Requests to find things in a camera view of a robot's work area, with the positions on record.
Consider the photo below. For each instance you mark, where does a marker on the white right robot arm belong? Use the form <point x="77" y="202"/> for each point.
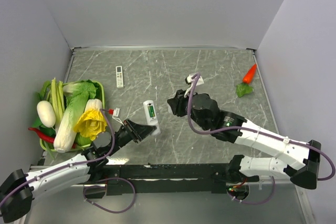
<point x="294" y="160"/>

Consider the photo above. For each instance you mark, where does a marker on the red chili pepper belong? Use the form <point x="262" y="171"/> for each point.
<point x="42" y="136"/>

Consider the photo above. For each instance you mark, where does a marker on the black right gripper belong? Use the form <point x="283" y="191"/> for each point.
<point x="177" y="103"/>

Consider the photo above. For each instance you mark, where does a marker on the white eggplant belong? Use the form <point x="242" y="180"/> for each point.
<point x="46" y="113"/>

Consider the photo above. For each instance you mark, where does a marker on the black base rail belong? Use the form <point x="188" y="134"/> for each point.
<point x="169" y="178"/>

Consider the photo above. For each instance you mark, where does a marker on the small white remote control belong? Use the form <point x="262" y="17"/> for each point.
<point x="119" y="77"/>

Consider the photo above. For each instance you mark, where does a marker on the yellow green napa cabbage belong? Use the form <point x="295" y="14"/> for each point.
<point x="92" y="122"/>

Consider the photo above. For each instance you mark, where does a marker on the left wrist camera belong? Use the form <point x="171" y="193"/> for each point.
<point x="115" y="115"/>

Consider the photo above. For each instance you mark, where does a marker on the large green napa cabbage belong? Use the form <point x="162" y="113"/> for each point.
<point x="77" y="95"/>

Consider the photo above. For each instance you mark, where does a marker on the pale green celery stalks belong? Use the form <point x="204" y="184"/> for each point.
<point x="57" y="99"/>

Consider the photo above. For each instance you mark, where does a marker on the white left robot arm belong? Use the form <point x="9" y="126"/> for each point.
<point x="20" y="190"/>

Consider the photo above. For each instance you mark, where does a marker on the green plastic basket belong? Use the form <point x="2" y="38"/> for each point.
<point x="80" y="142"/>

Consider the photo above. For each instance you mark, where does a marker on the orange toy carrot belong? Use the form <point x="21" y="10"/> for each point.
<point x="248" y="78"/>

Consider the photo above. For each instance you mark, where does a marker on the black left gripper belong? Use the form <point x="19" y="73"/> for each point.
<point x="137" y="132"/>

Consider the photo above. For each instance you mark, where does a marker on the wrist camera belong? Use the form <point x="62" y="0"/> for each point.
<point x="115" y="115"/>
<point x="190" y="80"/>

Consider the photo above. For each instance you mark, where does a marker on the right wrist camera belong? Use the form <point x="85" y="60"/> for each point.
<point x="190" y="80"/>

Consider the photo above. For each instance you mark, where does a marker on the green battery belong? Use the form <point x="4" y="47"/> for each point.
<point x="152" y="111"/>
<point x="149" y="110"/>

